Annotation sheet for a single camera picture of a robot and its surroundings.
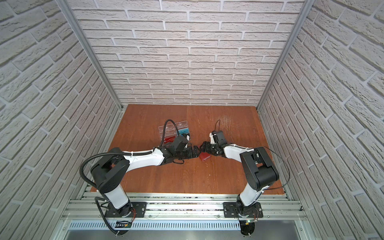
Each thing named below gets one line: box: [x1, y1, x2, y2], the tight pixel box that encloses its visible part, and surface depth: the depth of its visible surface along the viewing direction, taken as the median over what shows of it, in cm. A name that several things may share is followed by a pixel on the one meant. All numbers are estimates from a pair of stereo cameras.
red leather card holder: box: [199, 152, 212, 162], surface depth 92 cm
